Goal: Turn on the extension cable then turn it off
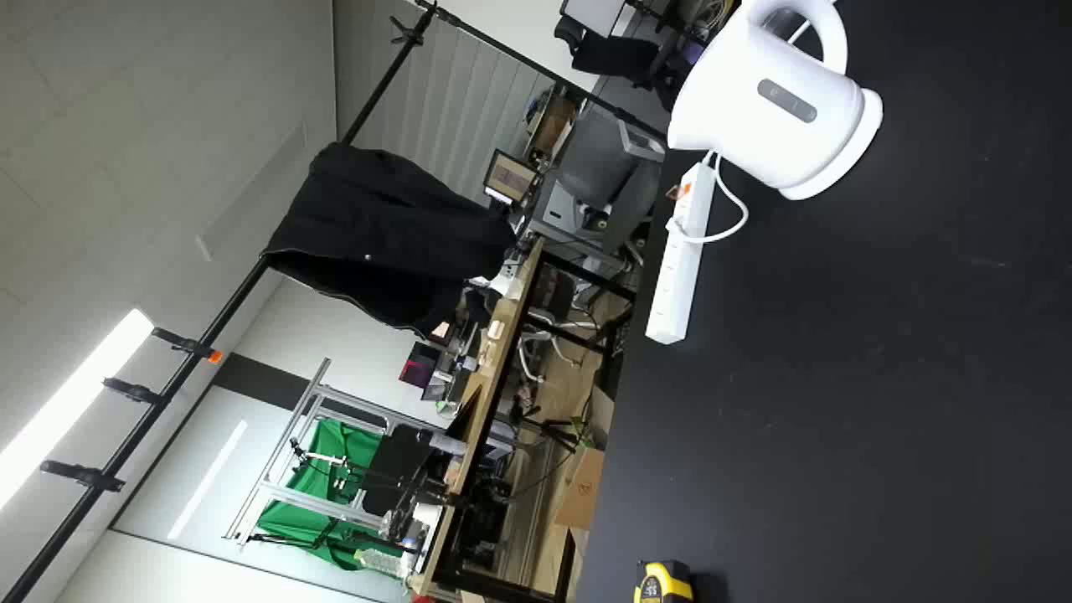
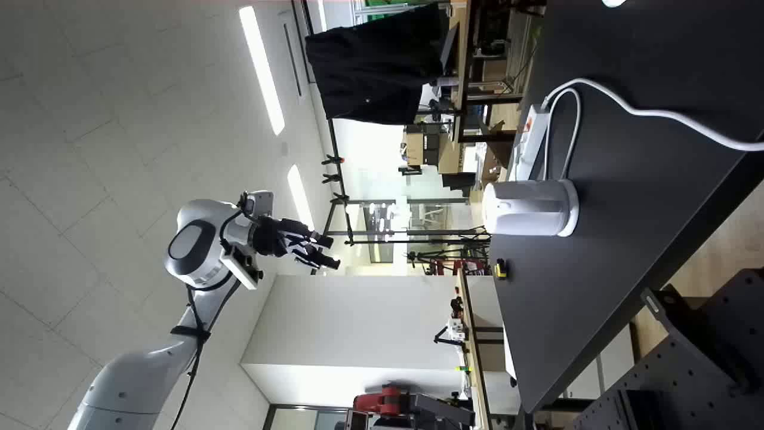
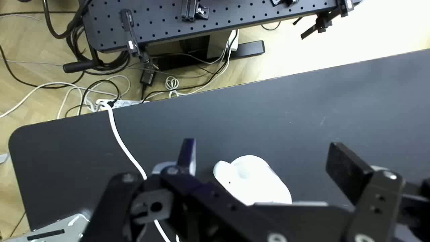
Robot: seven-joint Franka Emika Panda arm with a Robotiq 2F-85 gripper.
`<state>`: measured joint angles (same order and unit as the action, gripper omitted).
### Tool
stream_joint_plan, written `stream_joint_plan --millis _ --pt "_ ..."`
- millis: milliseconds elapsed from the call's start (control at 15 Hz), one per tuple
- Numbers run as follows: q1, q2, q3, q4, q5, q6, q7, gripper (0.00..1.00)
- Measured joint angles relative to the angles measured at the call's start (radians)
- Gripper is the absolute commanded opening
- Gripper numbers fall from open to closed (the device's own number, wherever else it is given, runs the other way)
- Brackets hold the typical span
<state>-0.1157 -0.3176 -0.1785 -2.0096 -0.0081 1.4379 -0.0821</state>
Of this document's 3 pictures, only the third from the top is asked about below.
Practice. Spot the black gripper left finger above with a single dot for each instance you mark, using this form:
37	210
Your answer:
186	157

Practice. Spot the white floor power strip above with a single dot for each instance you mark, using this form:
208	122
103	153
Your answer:
100	104

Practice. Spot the white electric kettle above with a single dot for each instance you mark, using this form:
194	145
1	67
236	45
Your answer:
251	181

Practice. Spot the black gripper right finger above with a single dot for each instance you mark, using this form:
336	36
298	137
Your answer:
348	172

